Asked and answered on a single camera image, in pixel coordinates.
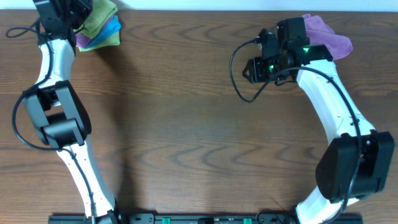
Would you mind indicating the folded purple cloth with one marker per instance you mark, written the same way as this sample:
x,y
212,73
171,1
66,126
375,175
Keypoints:
x,y
92,34

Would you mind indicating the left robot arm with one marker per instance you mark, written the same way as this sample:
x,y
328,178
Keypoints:
x,y
57,114

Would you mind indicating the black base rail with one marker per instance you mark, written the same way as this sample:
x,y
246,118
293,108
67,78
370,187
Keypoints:
x,y
150,218

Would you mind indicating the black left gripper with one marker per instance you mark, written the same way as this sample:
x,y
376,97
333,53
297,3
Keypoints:
x,y
81,5

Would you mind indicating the folded green cloth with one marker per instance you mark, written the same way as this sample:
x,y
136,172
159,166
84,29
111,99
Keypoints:
x,y
113,40

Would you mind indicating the folded blue cloth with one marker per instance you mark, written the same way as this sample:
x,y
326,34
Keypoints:
x,y
111,27

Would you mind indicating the green microfibre cloth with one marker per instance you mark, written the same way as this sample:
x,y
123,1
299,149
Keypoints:
x,y
102,11

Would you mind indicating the crumpled purple cloth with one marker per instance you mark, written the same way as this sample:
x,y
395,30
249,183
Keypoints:
x,y
320,32

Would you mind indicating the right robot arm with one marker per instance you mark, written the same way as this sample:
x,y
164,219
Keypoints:
x,y
356,162

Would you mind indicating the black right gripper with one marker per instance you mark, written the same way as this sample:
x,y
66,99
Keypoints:
x,y
257,74

